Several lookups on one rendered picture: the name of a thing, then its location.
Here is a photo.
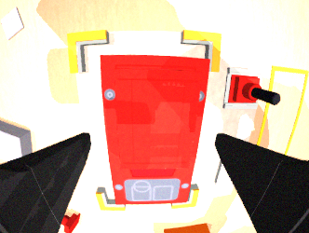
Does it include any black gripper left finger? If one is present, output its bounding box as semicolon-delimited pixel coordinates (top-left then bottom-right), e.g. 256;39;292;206
0;132;93;233

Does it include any white rectangular block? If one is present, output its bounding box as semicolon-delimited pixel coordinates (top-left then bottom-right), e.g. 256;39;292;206
0;120;33;161

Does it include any yellow rectangular outline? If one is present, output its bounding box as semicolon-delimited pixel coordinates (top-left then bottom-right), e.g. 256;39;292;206
257;66;309;155

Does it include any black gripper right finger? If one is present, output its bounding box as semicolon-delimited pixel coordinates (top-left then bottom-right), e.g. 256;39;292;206
215;132;309;233

